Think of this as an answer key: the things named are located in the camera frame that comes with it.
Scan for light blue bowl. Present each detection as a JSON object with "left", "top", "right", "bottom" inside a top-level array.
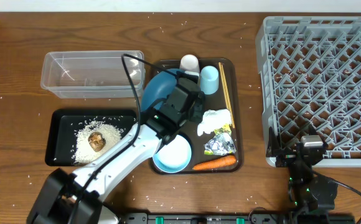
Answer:
[{"left": 152, "top": 135, "right": 192, "bottom": 174}]

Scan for crumpled white tissue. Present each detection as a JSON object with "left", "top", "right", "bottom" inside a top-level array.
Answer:
[{"left": 197, "top": 109, "right": 232, "bottom": 136}]

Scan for clear plastic bin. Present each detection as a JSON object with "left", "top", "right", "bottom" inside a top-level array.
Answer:
[{"left": 40, "top": 50, "right": 145, "bottom": 99}]

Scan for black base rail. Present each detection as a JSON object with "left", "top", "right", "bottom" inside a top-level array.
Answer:
[{"left": 119, "top": 213, "right": 355, "bottom": 224}]

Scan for brown food piece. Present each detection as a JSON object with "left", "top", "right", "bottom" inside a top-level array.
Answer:
[{"left": 88, "top": 132, "right": 106, "bottom": 152}]

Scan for black waste tray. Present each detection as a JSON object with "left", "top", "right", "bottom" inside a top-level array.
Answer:
[{"left": 45, "top": 108, "right": 136, "bottom": 166}]

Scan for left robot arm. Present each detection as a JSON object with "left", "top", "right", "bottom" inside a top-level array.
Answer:
[{"left": 26, "top": 71, "right": 205, "bottom": 223}]

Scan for pink plastic cup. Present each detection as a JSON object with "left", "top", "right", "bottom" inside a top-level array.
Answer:
[{"left": 179, "top": 54, "right": 200, "bottom": 73}]

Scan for dark brown serving tray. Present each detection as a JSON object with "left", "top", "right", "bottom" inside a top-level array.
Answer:
[{"left": 147, "top": 58, "right": 244, "bottom": 174}]

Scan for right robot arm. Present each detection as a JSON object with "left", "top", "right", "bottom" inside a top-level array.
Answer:
[{"left": 266, "top": 125, "right": 337, "bottom": 223}]

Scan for orange carrot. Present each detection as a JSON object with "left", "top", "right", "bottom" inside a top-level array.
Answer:
[{"left": 192, "top": 155, "right": 237, "bottom": 170}]

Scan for silver foil snack wrapper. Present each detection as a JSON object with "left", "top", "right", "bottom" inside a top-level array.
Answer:
[{"left": 204, "top": 124, "right": 237, "bottom": 156}]

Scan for dark blue plate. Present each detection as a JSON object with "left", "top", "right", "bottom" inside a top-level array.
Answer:
[{"left": 141, "top": 72, "right": 177, "bottom": 112}]

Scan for pile of rice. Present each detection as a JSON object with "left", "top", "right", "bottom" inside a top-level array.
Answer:
[{"left": 73, "top": 121, "right": 123, "bottom": 165}]

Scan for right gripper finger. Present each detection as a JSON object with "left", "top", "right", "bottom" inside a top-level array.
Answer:
[
  {"left": 308, "top": 124, "right": 328, "bottom": 148},
  {"left": 266, "top": 127, "right": 288, "bottom": 167}
]

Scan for grey dishwasher rack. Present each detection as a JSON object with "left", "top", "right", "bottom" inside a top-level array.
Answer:
[{"left": 255, "top": 16, "right": 361, "bottom": 167}]

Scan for light blue plastic cup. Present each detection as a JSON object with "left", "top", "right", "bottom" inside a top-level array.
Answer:
[{"left": 200, "top": 66, "right": 219, "bottom": 95}]

